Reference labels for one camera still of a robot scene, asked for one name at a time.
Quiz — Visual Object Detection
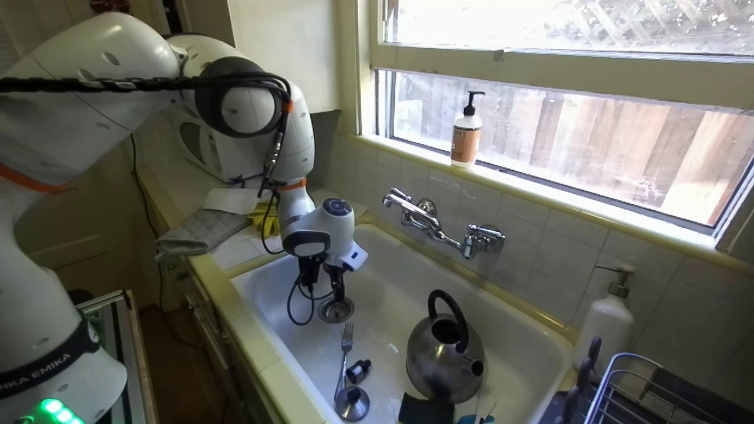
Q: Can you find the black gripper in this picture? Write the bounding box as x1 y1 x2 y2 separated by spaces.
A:
324 260 354 306

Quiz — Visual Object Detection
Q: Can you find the round metal sink strainer cover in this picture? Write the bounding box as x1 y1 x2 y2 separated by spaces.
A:
324 300 351 323

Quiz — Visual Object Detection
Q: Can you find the metal sink drain hole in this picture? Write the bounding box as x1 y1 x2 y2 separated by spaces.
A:
319 297 355 328

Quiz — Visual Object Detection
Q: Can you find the white sink basin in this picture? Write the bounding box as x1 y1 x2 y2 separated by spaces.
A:
228 221 577 424

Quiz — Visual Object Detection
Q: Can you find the metal fork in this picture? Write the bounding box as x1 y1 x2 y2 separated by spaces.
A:
332 321 358 399

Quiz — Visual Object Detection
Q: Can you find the small black cup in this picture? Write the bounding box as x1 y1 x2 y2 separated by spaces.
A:
344 359 375 387

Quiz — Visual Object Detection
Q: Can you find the dark sponge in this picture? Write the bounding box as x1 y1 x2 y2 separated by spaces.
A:
397 392 457 424

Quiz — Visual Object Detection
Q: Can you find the grey folded cloth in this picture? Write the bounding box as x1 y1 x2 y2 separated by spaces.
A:
153 204 252 261

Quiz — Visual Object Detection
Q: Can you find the brown label soap pump bottle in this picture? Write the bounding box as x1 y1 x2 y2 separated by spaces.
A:
447 89 489 169

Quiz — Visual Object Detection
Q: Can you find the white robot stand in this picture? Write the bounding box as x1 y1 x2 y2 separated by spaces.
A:
75 288 159 424

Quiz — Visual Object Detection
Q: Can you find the white pump bottle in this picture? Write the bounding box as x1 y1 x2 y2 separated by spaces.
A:
576 264 636 377

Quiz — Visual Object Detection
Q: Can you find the dish drying rack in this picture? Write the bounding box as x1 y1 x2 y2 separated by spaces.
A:
558 350 754 424

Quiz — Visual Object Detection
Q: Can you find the chrome wall faucet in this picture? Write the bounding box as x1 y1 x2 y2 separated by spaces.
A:
383 185 509 261

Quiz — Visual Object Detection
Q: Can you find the steel kettle with black handle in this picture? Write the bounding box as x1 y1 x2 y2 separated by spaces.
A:
403 288 489 405

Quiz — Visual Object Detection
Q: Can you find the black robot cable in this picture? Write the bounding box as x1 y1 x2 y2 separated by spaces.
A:
0 68 321 329

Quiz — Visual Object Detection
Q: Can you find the kitchen window frame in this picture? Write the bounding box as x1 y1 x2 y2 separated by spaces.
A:
355 0 754 254

